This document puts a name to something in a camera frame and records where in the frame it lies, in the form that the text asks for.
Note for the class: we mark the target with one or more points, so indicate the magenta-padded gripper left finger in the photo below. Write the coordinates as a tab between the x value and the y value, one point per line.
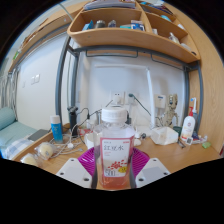
75	171

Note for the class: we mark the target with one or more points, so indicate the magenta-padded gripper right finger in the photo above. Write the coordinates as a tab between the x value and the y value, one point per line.
151	171

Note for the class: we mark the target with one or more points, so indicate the clear bottle with pink drink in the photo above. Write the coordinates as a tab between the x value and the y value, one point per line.
114	150

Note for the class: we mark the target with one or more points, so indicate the white tissue box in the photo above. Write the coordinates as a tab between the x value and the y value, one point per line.
164	135

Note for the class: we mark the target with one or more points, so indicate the blue tube with white cap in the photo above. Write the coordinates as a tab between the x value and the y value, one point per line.
56	130

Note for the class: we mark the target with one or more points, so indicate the small white display clock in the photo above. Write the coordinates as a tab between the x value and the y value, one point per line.
189	140

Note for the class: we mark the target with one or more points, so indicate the dark green jar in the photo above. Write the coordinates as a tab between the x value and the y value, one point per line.
177	130

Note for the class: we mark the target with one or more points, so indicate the grey phone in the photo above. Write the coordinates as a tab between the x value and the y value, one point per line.
37	134

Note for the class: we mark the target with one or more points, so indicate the black electric shaver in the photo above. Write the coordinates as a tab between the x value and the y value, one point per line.
72	116

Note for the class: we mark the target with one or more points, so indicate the white pump lotion bottle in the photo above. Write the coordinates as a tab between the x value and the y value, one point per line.
187	128

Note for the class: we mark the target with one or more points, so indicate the small green cloth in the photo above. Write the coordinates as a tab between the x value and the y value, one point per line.
206	145

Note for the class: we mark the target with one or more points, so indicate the tree-creature figurine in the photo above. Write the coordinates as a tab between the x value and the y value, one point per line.
170	111

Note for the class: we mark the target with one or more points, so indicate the bed with teal bedding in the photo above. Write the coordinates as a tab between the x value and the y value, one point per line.
13	133

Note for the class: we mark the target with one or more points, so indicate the white desk lamp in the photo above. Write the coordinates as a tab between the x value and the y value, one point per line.
150	96

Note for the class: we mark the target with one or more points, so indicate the white spray bottle, blue nozzle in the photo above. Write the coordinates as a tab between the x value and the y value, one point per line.
193	103

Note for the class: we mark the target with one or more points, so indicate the wooden shelf unit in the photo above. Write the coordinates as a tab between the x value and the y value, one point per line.
133	36

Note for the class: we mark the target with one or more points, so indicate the white wall box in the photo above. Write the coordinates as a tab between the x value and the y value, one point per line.
160	101

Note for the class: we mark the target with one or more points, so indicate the white wall socket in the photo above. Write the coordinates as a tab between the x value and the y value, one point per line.
117	97

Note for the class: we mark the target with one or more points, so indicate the grey metal desk frame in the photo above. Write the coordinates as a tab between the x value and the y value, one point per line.
61	76

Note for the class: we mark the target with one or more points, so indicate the white wall light switches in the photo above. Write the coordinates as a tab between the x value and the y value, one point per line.
35	79

